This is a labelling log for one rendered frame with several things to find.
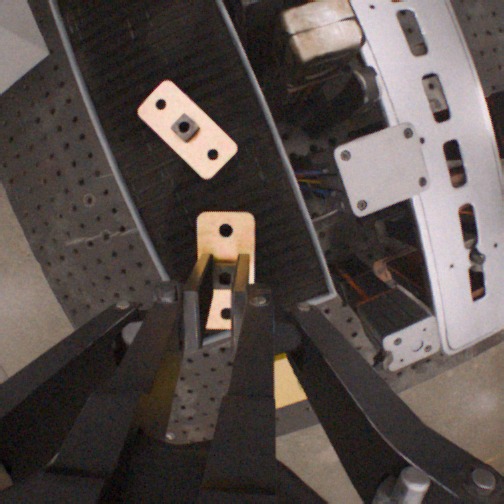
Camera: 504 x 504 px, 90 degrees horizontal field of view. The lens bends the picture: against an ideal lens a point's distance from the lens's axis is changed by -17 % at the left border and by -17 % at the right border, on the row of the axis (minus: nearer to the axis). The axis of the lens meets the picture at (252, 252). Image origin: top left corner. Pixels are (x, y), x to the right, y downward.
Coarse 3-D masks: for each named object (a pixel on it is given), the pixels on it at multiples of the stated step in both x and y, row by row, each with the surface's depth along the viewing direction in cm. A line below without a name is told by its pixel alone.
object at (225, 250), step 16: (208, 224) 20; (240, 224) 20; (208, 240) 20; (224, 240) 20; (240, 240) 20; (224, 256) 20; (224, 288) 20; (224, 304) 21; (208, 320) 21; (224, 320) 22
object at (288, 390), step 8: (280, 360) 29; (280, 368) 29; (288, 368) 29; (280, 376) 29; (288, 376) 29; (280, 384) 29; (288, 384) 29; (296, 384) 30; (280, 392) 30; (288, 392) 30; (296, 392) 30; (280, 400) 30; (288, 400) 30; (296, 400) 30
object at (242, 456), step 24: (264, 312) 12; (240, 336) 10; (264, 336) 10; (240, 360) 9; (264, 360) 9; (240, 384) 7; (264, 384) 7; (240, 408) 6; (264, 408) 6; (216, 432) 5; (240, 432) 5; (264, 432) 5; (216, 456) 5; (240, 456) 5; (264, 456) 5; (216, 480) 4; (240, 480) 4; (264, 480) 4
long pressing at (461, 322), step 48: (384, 0) 34; (432, 0) 33; (384, 48) 36; (432, 48) 35; (384, 96) 37; (480, 96) 37; (432, 144) 39; (480, 144) 39; (432, 192) 41; (480, 192) 41; (432, 240) 42; (480, 240) 43; (432, 288) 44; (480, 336) 47
